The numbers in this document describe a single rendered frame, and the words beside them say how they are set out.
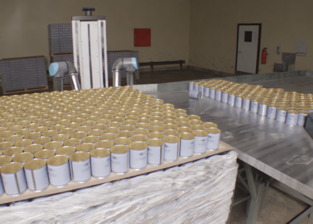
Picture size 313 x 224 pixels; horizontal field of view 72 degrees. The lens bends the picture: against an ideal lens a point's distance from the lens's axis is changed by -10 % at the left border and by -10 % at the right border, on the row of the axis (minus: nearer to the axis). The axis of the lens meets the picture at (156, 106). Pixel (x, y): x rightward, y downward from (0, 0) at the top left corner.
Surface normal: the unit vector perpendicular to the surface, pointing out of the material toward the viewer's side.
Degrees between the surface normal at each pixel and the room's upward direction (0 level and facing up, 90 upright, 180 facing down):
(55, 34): 88
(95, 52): 90
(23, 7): 90
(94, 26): 90
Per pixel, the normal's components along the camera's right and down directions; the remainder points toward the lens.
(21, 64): 0.44, 0.26
